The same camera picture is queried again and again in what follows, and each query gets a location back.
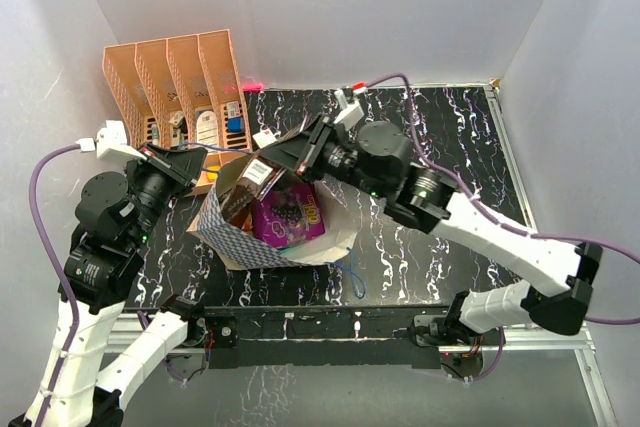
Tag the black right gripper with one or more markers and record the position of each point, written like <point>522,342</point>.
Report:
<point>303,152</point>

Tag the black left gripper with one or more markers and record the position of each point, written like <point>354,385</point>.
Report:
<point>181,166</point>

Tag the brown kettle chips bag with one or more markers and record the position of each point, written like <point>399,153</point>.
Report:
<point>244,180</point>

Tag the blue checkered paper bag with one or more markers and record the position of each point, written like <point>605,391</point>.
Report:
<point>240,250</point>

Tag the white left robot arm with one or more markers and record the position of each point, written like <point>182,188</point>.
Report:
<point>116,214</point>

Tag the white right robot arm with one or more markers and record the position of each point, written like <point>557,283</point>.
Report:
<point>555,286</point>

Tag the purple snack bag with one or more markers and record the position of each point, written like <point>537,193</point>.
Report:
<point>288,216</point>

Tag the yellow object in organizer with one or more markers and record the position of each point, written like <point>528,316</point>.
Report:
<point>212,173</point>

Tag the small white red box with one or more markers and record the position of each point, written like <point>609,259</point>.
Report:
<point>264,138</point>

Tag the white label bottle in organizer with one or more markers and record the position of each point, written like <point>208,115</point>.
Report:
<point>207,128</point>

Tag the white tube in organizer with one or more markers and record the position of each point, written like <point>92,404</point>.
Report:
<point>155,134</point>

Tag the blue item in organizer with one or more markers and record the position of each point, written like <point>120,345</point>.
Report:
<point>236,125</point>

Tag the orange plastic file organizer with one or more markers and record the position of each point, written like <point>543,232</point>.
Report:
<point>168,81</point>

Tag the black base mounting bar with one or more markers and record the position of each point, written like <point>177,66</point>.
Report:
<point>315,336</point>

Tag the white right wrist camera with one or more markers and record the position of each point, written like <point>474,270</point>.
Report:
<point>351,111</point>

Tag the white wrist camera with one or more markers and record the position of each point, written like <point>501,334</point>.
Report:
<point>110,144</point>
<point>351,111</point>

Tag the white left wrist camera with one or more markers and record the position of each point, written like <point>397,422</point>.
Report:
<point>110,144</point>

